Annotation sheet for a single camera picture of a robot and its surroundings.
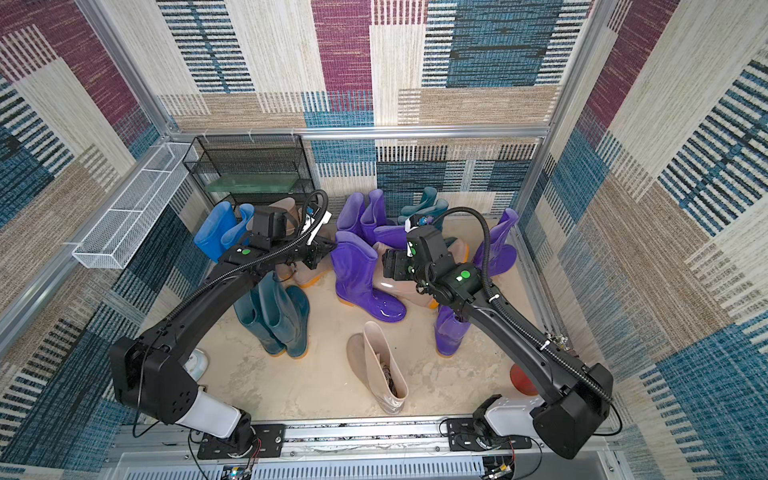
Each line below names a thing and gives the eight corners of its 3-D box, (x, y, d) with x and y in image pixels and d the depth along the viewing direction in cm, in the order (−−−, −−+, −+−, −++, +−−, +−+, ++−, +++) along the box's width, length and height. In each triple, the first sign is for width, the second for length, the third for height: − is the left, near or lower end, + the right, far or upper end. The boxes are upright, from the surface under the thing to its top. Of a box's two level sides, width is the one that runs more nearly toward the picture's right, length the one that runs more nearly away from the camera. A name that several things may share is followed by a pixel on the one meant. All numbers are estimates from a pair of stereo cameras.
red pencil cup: (524, 402, 81) (529, 398, 78) (503, 372, 86) (507, 368, 83) (534, 396, 82) (539, 392, 79) (513, 367, 87) (517, 362, 84)
